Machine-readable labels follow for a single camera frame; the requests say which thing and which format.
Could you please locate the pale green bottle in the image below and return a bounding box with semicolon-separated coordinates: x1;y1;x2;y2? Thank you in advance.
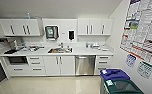
26;12;32;20

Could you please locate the small wall label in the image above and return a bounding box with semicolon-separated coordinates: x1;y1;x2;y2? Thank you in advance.
60;31;67;36

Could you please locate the small blue recycling sign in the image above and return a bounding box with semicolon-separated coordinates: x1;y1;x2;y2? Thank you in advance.
124;53;137;69

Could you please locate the black soap dispenser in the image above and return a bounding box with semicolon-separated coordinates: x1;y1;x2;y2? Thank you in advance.
67;30;76;41

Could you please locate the white wall cabinet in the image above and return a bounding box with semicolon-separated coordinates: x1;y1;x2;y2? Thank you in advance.
0;18;43;38
76;17;115;37

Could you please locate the steel kitchen sink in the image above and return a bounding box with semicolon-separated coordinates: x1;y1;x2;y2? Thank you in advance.
47;47;74;55

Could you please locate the grey bin with blue lid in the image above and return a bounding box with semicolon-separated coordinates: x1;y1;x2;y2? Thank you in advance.
99;68;132;82

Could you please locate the stainless steel dishwasher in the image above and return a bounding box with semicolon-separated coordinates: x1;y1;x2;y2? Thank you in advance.
74;54;97;77

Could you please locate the black built-in microwave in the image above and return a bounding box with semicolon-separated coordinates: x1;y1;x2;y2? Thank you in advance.
7;55;29;66

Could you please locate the chrome faucet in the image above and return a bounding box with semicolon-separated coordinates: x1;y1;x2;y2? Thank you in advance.
58;41;65;51

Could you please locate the large printed wall poster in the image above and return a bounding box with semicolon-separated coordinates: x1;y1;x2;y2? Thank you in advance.
119;0;152;63

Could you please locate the white two-door base cabinet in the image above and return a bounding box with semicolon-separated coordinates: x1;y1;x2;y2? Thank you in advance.
43;55;76;77

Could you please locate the grey bin with green lid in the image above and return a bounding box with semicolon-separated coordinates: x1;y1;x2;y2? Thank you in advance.
106;79;145;94

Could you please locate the white three-drawer stack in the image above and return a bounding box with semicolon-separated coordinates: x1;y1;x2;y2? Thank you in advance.
27;55;45;76
95;54;114;76

